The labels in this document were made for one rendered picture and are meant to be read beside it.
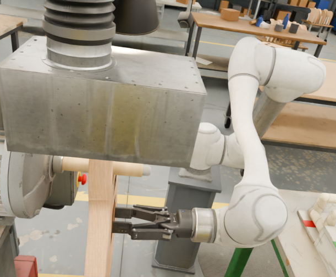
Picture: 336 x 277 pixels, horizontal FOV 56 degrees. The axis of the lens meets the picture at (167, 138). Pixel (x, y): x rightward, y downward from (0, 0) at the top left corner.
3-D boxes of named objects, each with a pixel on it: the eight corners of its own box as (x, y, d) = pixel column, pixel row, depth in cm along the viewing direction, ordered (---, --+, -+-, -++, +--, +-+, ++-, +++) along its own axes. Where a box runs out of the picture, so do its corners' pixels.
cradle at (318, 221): (318, 236, 107) (322, 230, 105) (304, 211, 116) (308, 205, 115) (328, 236, 107) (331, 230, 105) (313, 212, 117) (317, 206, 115)
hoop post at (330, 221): (321, 237, 107) (332, 217, 102) (317, 230, 110) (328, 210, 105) (329, 237, 107) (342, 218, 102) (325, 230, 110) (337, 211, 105)
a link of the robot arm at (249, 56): (232, 68, 98) (275, 75, 99) (236, 25, 106) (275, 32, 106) (222, 90, 110) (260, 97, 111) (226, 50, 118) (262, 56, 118)
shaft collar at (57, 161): (53, 176, 71) (50, 165, 68) (58, 159, 74) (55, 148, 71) (62, 177, 72) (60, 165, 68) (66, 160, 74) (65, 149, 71)
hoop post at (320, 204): (311, 219, 114) (321, 200, 109) (307, 212, 117) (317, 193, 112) (319, 219, 114) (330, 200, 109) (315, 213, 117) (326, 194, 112)
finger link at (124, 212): (131, 209, 85) (131, 208, 86) (104, 206, 84) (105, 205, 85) (130, 219, 86) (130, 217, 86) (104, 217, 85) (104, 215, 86)
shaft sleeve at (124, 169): (62, 172, 71) (61, 165, 69) (65, 161, 74) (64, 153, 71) (141, 179, 74) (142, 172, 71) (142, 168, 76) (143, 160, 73)
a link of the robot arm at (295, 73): (218, 143, 172) (257, 150, 173) (216, 170, 164) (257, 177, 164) (271, 34, 106) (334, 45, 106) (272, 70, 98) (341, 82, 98)
